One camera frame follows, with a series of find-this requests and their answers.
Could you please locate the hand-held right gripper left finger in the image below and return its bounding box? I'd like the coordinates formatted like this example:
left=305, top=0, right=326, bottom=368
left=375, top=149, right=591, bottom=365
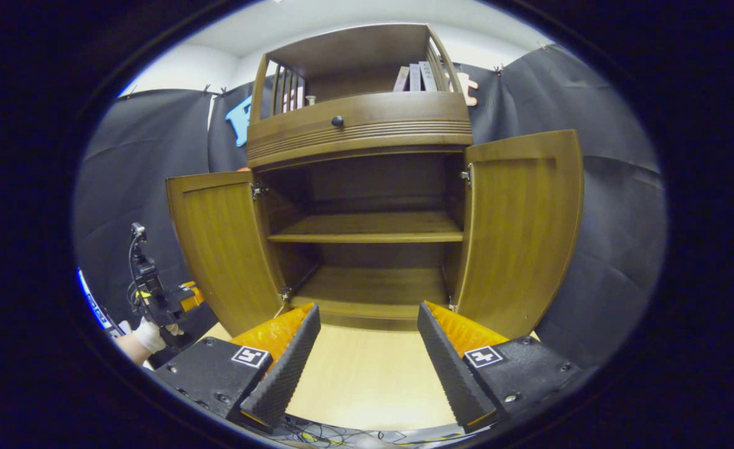
left=153, top=302, right=322, bottom=431

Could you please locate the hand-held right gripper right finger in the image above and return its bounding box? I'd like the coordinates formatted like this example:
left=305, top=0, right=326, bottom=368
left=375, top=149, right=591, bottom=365
left=417, top=301, right=586, bottom=434

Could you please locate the wooden double-door shoe cabinet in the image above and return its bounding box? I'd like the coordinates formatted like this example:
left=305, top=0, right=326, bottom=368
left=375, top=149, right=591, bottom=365
left=245, top=24, right=475, bottom=331

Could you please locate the wooden inner cabinet shelf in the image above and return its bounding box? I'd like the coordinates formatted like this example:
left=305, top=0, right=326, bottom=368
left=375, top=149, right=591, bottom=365
left=268, top=211, right=465, bottom=244

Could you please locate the black backdrop cloth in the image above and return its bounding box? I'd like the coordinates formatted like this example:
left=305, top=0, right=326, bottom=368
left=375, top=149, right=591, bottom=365
left=72, top=44, right=667, bottom=369

